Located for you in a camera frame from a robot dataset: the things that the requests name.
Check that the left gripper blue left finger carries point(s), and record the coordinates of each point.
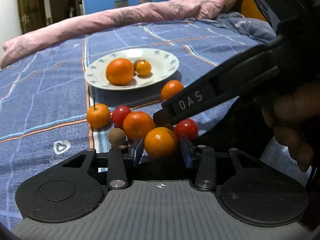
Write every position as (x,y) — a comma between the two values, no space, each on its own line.
(138,149)

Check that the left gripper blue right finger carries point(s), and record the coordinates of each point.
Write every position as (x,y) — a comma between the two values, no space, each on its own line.
(187,151)

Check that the mandarin orange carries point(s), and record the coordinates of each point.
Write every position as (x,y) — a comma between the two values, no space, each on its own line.
(170,89)
(160,142)
(137,125)

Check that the large orange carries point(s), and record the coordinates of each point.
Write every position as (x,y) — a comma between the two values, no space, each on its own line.
(120,72)

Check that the small mandarin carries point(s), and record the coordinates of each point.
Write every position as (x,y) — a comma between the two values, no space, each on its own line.
(143,68)

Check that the person's right hand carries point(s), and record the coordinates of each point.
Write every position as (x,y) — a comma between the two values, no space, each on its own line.
(294,117)

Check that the red cherry tomato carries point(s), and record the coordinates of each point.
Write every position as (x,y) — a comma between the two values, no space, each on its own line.
(186,128)
(119,115)

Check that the grey blue blanket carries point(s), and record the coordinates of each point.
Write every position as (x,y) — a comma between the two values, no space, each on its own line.
(251,27)

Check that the mandarin with stem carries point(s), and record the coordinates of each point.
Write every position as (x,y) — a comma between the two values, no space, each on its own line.
(98,115)

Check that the wooden headboard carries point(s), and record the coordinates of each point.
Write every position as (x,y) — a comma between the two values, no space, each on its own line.
(249,9)

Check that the white floral plate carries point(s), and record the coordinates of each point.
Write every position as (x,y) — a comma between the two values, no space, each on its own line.
(163,65)

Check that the blue plaid bedsheet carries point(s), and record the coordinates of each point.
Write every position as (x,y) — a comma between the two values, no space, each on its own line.
(44,97)

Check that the pink rolled duvet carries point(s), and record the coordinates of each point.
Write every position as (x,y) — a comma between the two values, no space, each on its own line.
(151,12)

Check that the brown wooden door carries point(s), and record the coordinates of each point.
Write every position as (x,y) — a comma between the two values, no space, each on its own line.
(32,15)

